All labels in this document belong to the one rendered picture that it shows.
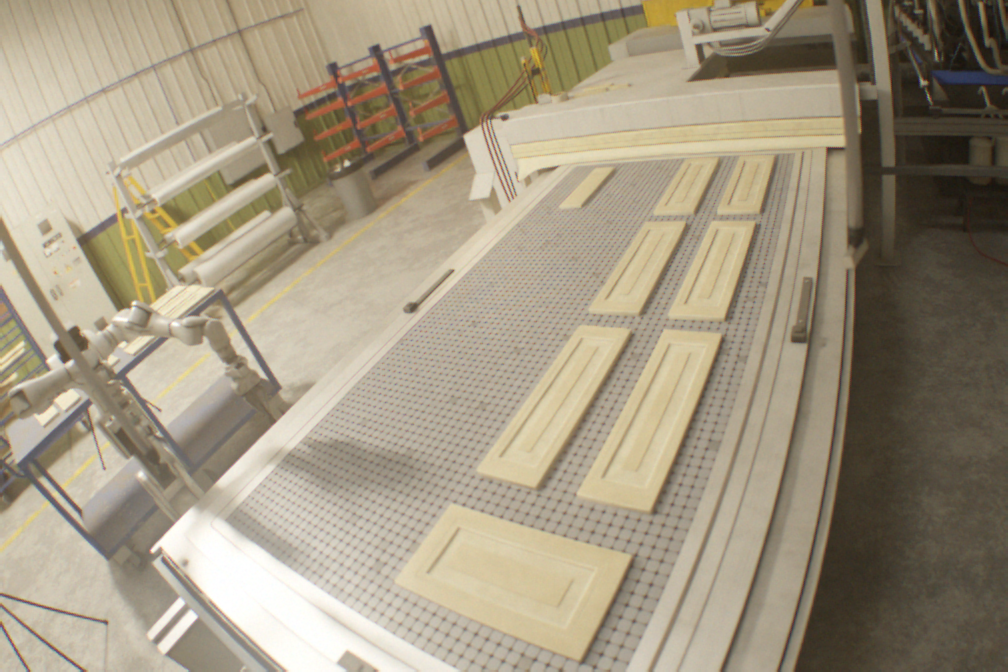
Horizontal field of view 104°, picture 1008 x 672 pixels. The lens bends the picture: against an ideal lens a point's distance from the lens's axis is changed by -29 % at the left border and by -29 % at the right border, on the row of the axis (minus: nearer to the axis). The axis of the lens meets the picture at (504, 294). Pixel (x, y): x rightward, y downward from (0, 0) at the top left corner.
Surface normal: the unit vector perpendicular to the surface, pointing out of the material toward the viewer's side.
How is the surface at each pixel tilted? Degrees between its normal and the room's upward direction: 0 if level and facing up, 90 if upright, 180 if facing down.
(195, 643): 90
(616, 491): 0
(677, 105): 90
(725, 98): 90
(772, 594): 0
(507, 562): 0
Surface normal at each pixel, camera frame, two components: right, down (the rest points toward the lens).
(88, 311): 0.81, 0.04
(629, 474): -0.40, -0.70
